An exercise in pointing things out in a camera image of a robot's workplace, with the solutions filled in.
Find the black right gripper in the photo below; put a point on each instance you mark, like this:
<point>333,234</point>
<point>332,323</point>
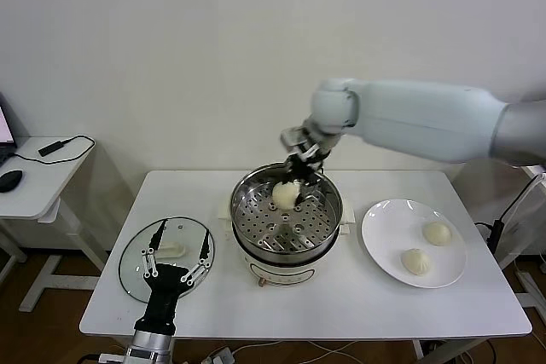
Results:
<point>320,140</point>

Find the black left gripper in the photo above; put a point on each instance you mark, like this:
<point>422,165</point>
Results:
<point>164,291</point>

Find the white steamed baozi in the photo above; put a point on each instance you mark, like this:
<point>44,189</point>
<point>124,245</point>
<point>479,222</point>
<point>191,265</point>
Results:
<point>283,195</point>
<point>437,234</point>
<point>416,261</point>

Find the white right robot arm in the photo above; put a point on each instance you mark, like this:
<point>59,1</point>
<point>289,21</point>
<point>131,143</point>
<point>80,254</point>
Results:
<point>426,117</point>

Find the stainless steel steamer basket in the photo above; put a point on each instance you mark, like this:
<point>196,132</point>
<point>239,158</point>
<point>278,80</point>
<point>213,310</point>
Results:
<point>256,219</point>

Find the white electric cooker pot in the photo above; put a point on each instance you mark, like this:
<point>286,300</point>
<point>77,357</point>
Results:
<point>281,272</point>

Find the white round plate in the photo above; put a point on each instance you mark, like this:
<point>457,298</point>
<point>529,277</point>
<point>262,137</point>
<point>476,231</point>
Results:
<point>384,244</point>

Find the white power strip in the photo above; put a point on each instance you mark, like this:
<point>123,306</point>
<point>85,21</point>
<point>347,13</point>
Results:
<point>219,356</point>

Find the white side table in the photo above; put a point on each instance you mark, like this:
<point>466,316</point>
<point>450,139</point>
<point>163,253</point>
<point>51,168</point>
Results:
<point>518,253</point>
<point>42,193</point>

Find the black adapter box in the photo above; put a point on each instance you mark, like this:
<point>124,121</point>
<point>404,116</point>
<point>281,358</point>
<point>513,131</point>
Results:
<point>53,148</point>

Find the black computer mouse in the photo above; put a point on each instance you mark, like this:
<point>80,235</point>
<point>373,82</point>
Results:
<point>10,180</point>

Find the black laptop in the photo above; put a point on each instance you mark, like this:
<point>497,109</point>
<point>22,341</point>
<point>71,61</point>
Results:
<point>5,125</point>

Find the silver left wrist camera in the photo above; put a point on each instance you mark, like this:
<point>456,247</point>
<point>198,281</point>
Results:
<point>113,357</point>

